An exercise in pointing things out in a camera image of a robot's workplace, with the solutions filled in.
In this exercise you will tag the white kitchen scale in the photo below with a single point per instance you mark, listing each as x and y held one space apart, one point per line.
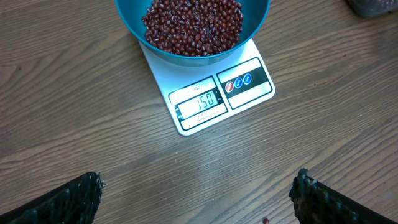
198 97

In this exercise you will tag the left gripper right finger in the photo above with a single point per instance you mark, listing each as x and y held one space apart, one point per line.
315 203

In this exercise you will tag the clear plastic container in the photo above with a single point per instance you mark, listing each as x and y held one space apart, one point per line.
372 8

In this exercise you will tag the red beans in bowl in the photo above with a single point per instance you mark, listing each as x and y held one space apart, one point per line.
194 28

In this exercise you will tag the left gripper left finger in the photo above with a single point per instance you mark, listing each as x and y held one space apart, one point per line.
75 202

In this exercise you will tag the blue metal bowl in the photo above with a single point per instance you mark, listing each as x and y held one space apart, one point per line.
131 13

